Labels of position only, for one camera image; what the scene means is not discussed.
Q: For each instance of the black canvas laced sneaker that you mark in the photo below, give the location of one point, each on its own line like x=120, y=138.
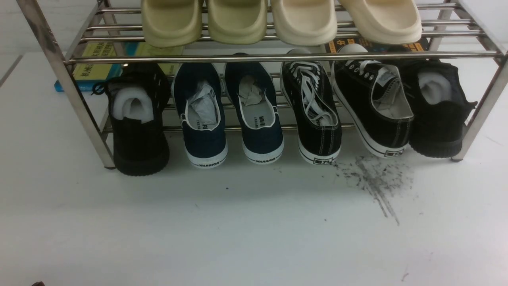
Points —
x=306, y=86

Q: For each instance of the stainless steel shoe rack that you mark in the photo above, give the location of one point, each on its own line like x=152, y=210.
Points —
x=455, y=33

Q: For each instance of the navy canvas shoe right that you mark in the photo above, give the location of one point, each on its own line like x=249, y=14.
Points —
x=250, y=89

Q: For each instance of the navy canvas shoe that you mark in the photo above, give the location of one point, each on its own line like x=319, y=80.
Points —
x=250, y=89
x=196, y=91

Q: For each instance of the navy canvas shoe left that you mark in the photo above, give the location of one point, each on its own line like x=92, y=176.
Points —
x=196, y=91

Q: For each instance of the black orange book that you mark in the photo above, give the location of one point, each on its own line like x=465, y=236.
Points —
x=335, y=45

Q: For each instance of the black knit sneaker left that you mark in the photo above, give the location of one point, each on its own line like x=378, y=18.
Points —
x=136, y=102

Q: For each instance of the black knit sneaker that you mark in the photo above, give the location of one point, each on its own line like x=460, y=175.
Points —
x=439, y=104
x=136, y=102

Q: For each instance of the cream foam slipper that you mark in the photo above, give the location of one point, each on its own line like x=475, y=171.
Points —
x=385, y=21
x=304, y=22

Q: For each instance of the olive green foam slipper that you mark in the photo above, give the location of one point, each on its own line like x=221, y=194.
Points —
x=170, y=23

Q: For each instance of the yellow blue book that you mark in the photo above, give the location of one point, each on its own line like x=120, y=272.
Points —
x=86, y=75

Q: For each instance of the black knit sneaker right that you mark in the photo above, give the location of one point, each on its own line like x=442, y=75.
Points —
x=439, y=104

